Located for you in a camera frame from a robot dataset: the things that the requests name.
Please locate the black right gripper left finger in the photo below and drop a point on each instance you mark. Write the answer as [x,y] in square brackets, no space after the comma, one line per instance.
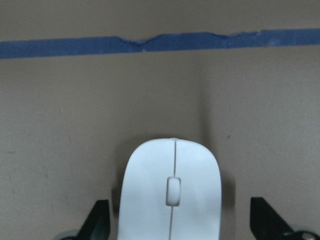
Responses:
[97,225]

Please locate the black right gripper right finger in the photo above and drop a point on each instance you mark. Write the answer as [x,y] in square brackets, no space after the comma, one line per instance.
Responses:
[265,223]

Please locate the white computer mouse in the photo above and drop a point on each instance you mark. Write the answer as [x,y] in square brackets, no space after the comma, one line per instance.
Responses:
[171,190]

